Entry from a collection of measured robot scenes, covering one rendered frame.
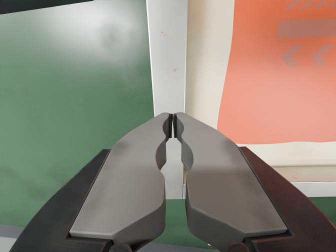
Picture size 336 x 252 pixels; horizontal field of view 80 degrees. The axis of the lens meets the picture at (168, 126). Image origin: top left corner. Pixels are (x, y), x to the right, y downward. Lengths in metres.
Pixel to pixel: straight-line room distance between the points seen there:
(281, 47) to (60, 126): 1.51
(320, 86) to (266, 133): 0.09
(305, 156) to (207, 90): 0.21
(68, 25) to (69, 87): 0.37
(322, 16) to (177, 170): 0.25
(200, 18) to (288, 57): 0.12
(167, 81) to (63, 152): 1.61
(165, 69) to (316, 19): 0.17
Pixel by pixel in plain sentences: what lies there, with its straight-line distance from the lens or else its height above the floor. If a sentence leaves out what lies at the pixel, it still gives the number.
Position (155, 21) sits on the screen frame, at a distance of 0.21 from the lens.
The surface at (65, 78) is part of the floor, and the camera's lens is 1.43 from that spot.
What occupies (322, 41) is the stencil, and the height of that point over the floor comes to 0.95.
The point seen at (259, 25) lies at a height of 0.95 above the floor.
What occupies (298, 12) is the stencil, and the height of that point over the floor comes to 0.95.
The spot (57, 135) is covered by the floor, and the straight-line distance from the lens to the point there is 1.70.
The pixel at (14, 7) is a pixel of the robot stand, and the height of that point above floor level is 0.63.
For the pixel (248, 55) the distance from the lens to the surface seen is 0.27.
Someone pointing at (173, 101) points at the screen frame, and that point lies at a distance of 0.24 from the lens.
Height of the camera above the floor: 1.20
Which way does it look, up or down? 56 degrees down
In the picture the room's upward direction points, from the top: 180 degrees clockwise
